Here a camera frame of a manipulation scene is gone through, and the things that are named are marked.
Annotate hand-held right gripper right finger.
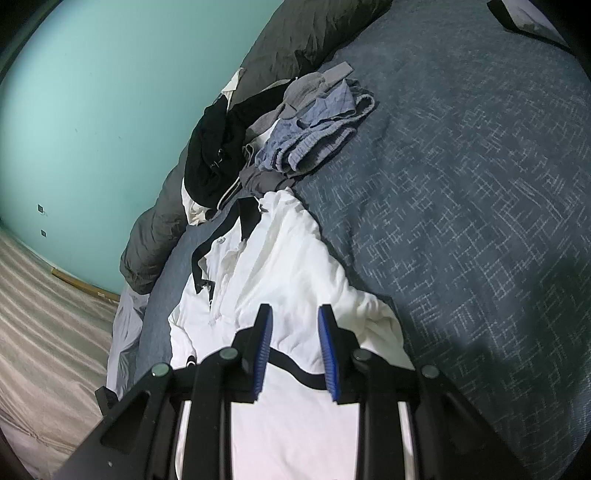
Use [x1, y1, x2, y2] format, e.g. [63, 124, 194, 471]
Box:
[318, 305, 532, 480]

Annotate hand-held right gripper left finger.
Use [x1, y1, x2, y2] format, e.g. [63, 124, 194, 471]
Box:
[55, 304, 273, 480]

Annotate white polo shirt black trim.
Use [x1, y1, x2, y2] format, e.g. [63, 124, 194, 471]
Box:
[167, 189, 414, 480]

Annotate light grey blanket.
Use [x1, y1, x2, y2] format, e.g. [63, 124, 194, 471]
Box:
[106, 288, 151, 398]

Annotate wooden strip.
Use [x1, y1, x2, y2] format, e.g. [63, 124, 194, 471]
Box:
[52, 267, 120, 301]

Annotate dark grey duvet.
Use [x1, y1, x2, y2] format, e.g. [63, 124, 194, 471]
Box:
[120, 0, 393, 294]

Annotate cream shirt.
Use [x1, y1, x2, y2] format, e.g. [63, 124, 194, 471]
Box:
[182, 189, 208, 227]

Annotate dark grey garment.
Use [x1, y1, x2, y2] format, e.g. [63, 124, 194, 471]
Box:
[240, 166, 296, 197]

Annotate bed with blue sheet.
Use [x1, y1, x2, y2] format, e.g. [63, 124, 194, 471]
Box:
[134, 0, 591, 480]

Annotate black garment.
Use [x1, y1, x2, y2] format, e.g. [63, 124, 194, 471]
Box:
[184, 85, 287, 208]

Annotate blue checked shorts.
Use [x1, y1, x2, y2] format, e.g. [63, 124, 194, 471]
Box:
[254, 78, 376, 175]

